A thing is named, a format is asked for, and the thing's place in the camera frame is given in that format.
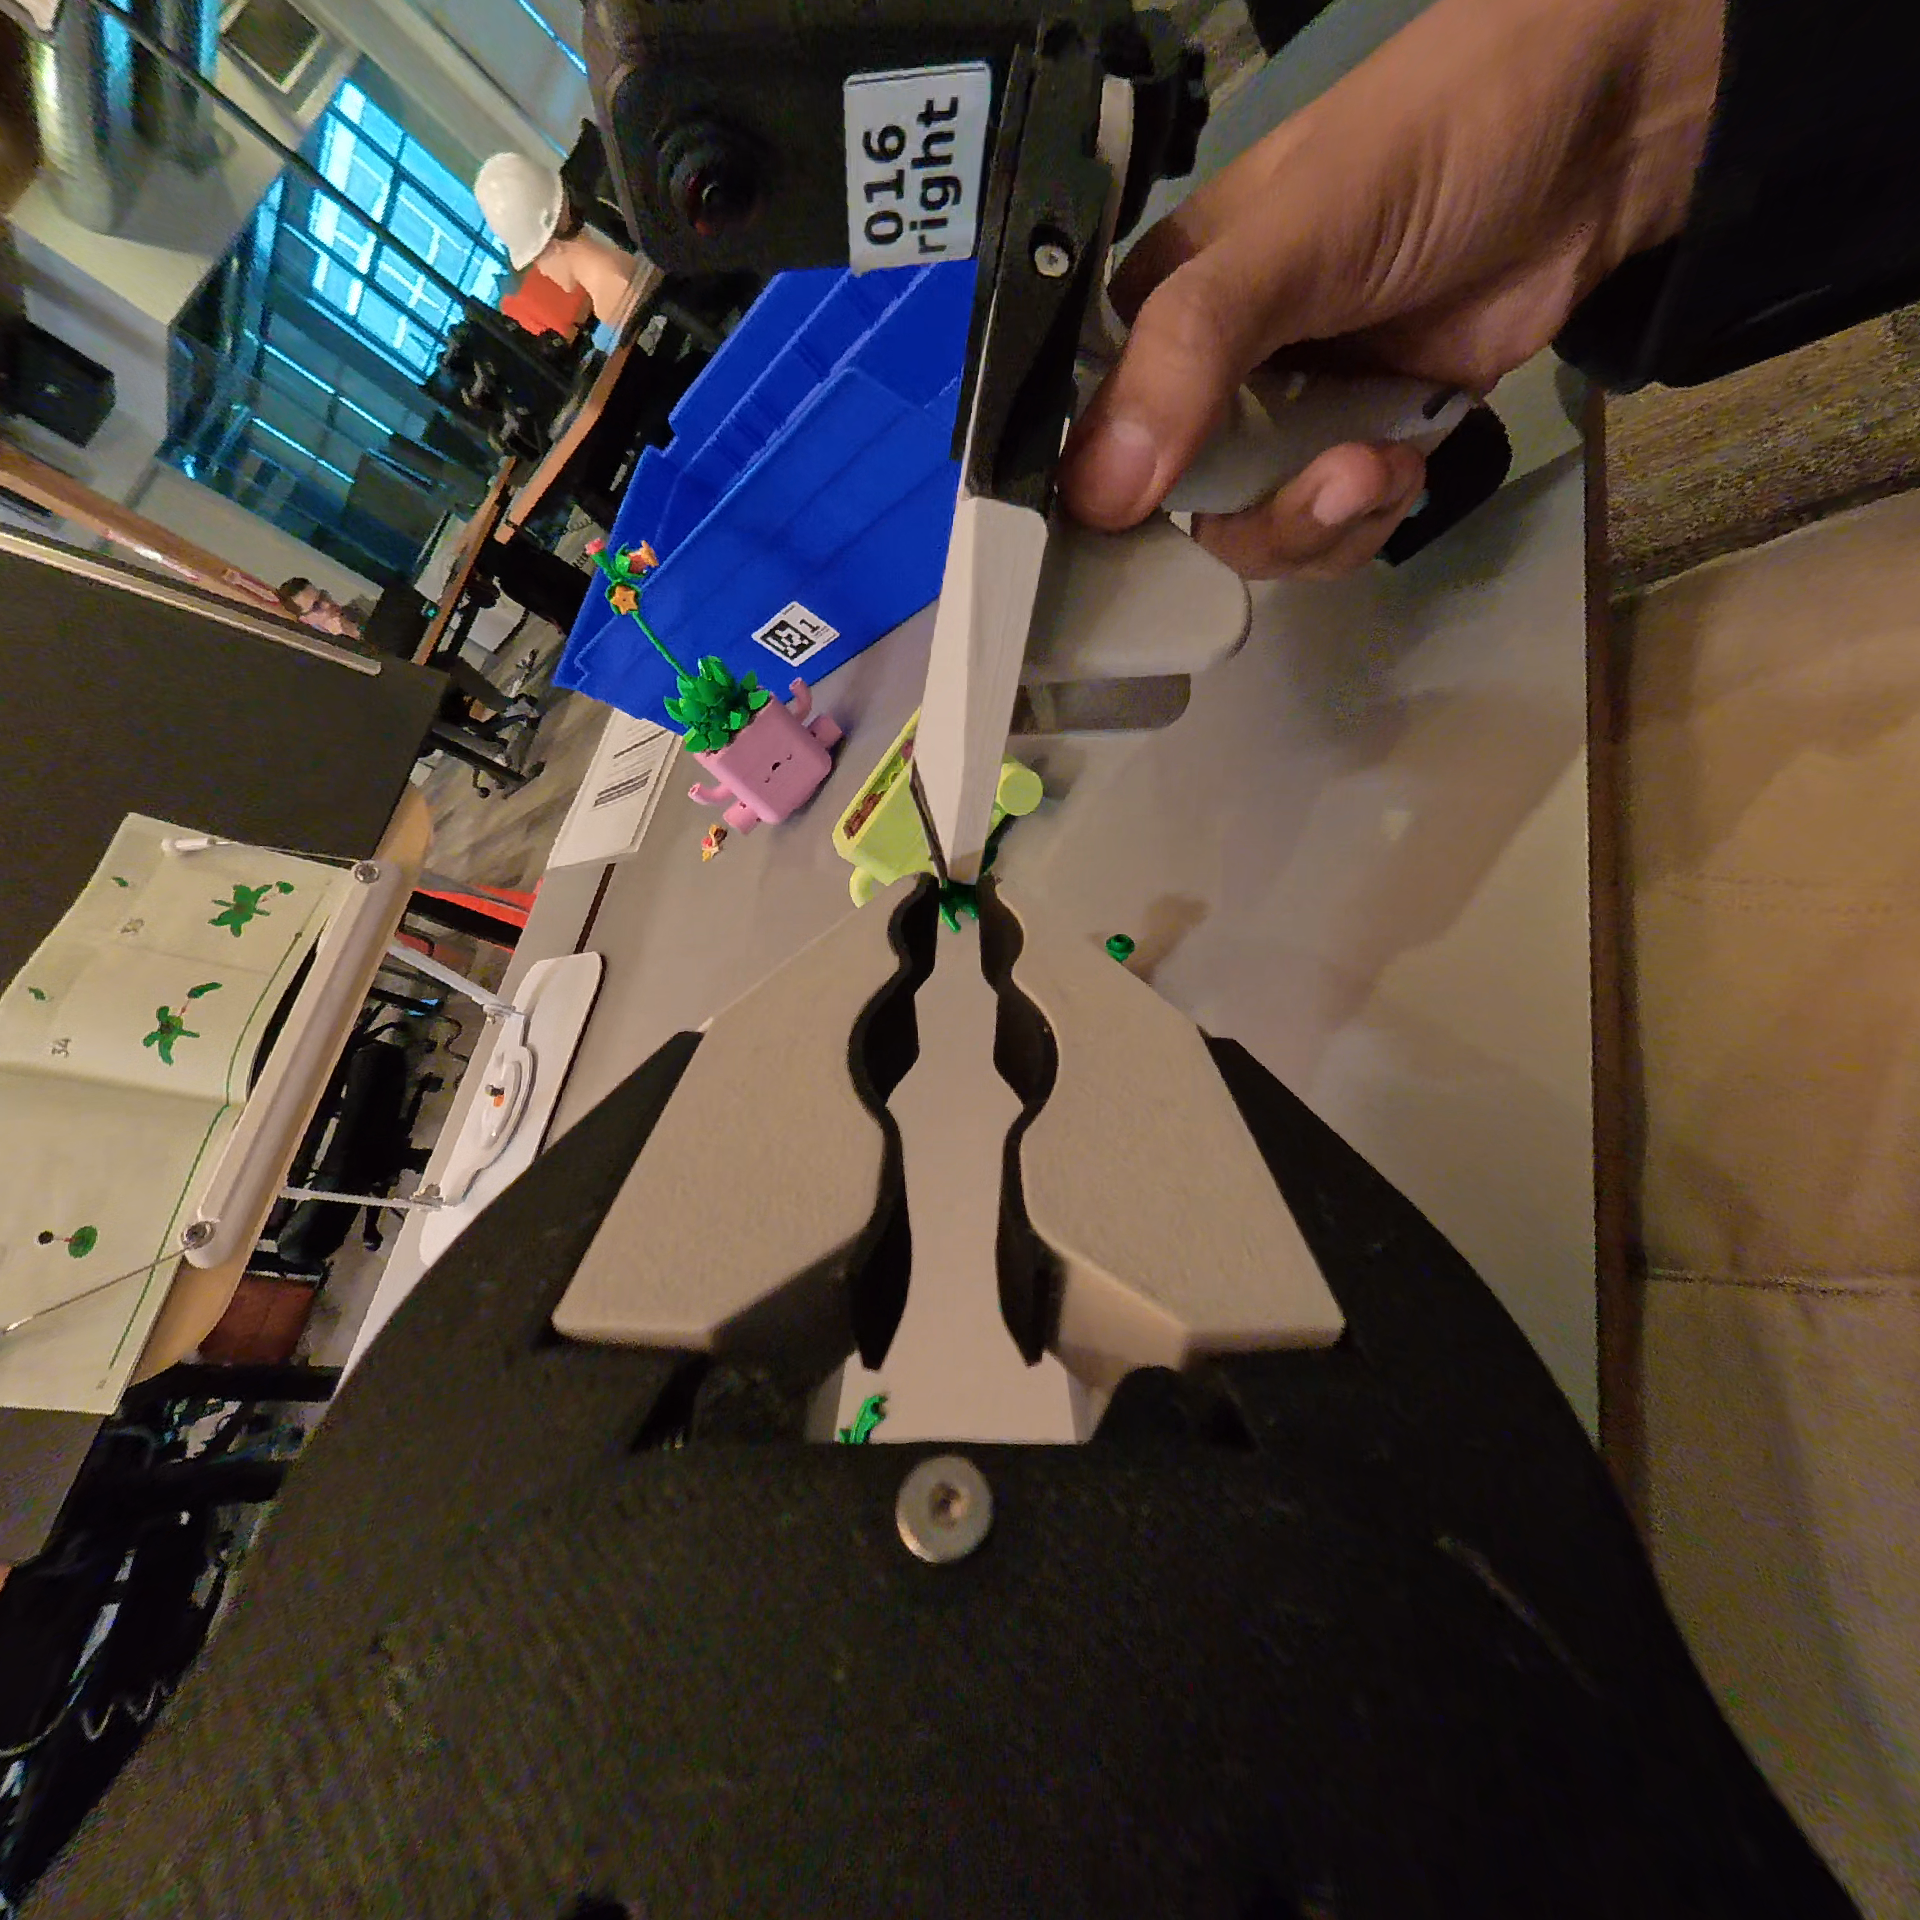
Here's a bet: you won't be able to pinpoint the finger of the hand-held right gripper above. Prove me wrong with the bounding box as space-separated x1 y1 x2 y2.
906 495 1051 888

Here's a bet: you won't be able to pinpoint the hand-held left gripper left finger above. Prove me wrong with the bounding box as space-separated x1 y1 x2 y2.
550 879 938 1369

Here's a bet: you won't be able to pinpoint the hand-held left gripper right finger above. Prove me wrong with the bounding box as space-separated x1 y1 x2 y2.
979 883 1346 1375

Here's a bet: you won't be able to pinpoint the person's right hand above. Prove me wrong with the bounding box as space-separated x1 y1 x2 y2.
1056 0 1728 585

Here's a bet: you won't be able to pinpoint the lime green planter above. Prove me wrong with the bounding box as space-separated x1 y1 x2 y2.
832 707 1046 909

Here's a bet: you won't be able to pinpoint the pink planter with green plant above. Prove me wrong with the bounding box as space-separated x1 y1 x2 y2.
586 536 846 839

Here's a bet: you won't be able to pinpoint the white hard hat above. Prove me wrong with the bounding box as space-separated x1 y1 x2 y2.
471 151 571 274

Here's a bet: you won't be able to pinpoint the blue storage bin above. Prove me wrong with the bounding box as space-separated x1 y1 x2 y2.
550 267 975 736

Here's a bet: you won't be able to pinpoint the white book stand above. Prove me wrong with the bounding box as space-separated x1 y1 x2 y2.
0 786 606 1360

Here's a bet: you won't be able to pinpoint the red crate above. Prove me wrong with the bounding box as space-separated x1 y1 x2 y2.
392 883 538 976

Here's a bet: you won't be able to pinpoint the black office chair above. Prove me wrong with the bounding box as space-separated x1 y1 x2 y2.
270 1031 459 1264

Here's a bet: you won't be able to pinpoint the printed sheet in clear sleeve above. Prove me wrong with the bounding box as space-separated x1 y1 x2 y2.
547 704 683 874

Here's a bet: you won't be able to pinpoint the wooden top standing desk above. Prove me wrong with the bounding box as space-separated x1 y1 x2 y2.
406 256 676 797

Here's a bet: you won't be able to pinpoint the person's beige pants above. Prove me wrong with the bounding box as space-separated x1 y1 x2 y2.
1611 495 1920 1920

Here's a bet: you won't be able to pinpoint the building instruction booklet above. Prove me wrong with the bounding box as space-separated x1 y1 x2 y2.
0 814 354 1416

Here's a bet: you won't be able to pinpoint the black divider panel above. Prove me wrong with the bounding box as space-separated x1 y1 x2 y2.
0 545 452 992

